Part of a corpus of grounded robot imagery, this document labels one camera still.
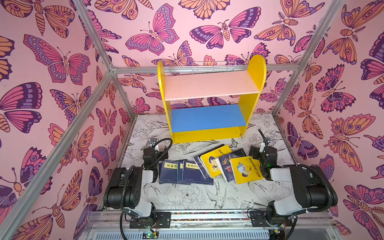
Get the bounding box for yellow cartoon girl book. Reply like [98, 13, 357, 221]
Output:
[230, 156, 264, 185]

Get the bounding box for dark blue portrait book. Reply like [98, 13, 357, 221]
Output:
[215, 149, 246, 183]

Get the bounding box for yellow cartoon boy book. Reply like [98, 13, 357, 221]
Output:
[200, 145, 232, 179]

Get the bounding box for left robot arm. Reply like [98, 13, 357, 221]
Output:
[103, 138, 173, 225]

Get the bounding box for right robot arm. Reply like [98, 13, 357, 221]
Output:
[249, 138, 338, 226]

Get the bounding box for navy book left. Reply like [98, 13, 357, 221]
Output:
[159, 160, 178, 184]

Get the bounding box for navy book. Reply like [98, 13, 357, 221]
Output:
[182, 160, 214, 186]
[159, 160, 178, 184]
[177, 160, 184, 184]

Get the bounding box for navy book middle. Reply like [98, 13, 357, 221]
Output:
[177, 160, 184, 184]

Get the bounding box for navy book right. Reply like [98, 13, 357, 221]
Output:
[182, 160, 214, 186]

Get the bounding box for yellow pink blue bookshelf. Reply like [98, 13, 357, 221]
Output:
[157, 55, 267, 144]

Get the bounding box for small green circuit board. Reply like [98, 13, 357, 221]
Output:
[142, 232, 159, 240]

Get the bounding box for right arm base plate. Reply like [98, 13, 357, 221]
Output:
[247, 209, 293, 228]

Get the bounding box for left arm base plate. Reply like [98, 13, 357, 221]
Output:
[130, 212, 172, 229]

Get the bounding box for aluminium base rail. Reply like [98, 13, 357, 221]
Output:
[81, 209, 342, 240]

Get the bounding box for aluminium frame bars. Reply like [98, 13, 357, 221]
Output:
[1, 1, 344, 240]

